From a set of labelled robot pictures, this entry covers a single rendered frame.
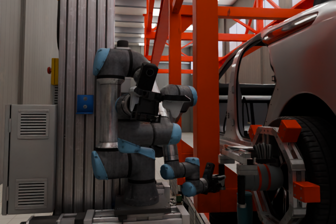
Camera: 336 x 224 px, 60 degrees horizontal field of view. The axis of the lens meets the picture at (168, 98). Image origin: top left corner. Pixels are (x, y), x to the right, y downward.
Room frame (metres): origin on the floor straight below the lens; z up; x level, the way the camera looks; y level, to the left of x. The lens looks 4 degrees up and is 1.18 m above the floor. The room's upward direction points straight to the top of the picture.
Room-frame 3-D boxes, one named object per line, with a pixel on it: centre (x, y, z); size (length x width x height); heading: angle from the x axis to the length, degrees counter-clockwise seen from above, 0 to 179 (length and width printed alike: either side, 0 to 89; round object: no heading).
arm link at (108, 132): (1.22, 0.24, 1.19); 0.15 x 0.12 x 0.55; 113
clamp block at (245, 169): (1.42, -0.38, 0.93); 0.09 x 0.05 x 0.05; 95
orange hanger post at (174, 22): (4.04, -0.08, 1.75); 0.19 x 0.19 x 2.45; 5
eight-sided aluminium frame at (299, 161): (1.61, -0.57, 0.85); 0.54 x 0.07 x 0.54; 5
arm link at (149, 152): (1.27, 0.12, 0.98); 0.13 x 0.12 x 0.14; 113
